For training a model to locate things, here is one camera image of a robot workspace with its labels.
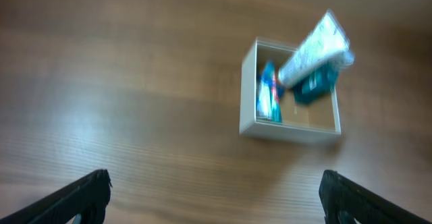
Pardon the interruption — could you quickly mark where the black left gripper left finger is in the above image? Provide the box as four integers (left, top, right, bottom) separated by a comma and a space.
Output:
1, 169, 111, 224

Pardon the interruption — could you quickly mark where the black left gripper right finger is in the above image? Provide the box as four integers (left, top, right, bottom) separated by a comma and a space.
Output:
319, 169, 431, 224

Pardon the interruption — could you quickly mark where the blue white toothbrush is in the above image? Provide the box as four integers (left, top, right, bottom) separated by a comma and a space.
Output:
256, 60, 274, 121

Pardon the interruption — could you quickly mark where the white lotion tube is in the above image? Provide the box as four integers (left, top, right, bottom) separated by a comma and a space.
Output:
278, 9, 355, 88

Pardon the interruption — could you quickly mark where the Colgate toothpaste tube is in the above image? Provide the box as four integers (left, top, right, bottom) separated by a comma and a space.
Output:
271, 73, 282, 123

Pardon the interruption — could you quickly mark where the white cardboard box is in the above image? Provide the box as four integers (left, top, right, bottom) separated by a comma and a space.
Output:
239, 38, 342, 145

